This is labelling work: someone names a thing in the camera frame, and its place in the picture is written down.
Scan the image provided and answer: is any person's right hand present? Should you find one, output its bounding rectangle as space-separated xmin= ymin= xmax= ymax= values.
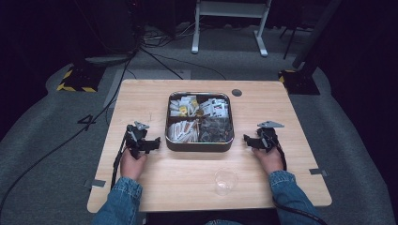
xmin=252 ymin=146 xmax=284 ymax=175

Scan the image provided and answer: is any pile of white brown sachets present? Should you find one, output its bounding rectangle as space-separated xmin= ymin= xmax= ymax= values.
xmin=167 ymin=119 xmax=200 ymax=144

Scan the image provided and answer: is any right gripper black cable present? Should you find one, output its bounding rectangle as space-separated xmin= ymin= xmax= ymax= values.
xmin=271 ymin=137 xmax=328 ymax=225

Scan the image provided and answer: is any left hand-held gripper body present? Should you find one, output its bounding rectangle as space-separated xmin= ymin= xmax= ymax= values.
xmin=125 ymin=121 xmax=150 ymax=159

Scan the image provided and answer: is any white metal table frame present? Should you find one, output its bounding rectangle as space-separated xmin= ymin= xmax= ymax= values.
xmin=191 ymin=0 xmax=272 ymax=58

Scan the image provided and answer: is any pile of dark tea bags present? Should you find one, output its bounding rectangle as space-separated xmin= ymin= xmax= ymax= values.
xmin=199 ymin=117 xmax=234 ymax=143

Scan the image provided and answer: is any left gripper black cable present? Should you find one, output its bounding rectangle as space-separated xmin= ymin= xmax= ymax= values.
xmin=110 ymin=130 xmax=130 ymax=190

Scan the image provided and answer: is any grey tape piece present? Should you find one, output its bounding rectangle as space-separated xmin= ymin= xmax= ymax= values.
xmin=309 ymin=168 xmax=329 ymax=177
xmin=84 ymin=178 xmax=107 ymax=189

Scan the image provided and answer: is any thin black floor cable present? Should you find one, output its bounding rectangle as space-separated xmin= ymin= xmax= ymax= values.
xmin=140 ymin=46 xmax=227 ymax=81

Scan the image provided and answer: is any clear plastic cup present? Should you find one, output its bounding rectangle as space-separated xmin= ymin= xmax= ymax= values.
xmin=214 ymin=168 xmax=239 ymax=197

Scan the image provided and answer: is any grey metal stand pole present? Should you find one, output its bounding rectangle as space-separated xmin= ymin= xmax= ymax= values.
xmin=292 ymin=0 xmax=343 ymax=70

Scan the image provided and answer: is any person's denim lap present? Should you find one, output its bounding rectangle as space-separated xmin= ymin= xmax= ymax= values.
xmin=203 ymin=218 xmax=244 ymax=225

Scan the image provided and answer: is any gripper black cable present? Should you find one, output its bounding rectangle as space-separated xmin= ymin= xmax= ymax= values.
xmin=110 ymin=130 xmax=130 ymax=190
xmin=271 ymin=137 xmax=328 ymax=225

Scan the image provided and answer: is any pile of white black packets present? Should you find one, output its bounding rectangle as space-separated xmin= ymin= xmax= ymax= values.
xmin=199 ymin=97 xmax=229 ymax=119

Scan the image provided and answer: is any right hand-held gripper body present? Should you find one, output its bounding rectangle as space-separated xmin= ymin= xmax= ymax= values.
xmin=256 ymin=120 xmax=285 ymax=154

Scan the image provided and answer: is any person's left hand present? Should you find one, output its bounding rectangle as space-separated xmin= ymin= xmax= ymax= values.
xmin=120 ymin=149 xmax=148 ymax=182

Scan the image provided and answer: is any tangle of floor cables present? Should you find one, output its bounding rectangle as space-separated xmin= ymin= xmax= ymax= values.
xmin=141 ymin=21 xmax=196 ymax=49

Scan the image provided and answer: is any black yellow striped stand base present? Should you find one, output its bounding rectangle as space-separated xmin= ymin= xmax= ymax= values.
xmin=278 ymin=68 xmax=321 ymax=96
xmin=56 ymin=64 xmax=106 ymax=94

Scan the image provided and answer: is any long black floor cable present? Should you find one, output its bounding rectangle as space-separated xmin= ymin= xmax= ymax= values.
xmin=0 ymin=51 xmax=137 ymax=217

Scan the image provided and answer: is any brown compartment box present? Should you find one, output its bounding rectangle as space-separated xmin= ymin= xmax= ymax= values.
xmin=164 ymin=90 xmax=236 ymax=154

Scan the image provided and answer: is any pile of white yellow packets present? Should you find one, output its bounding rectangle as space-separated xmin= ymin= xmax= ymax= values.
xmin=169 ymin=95 xmax=200 ymax=118

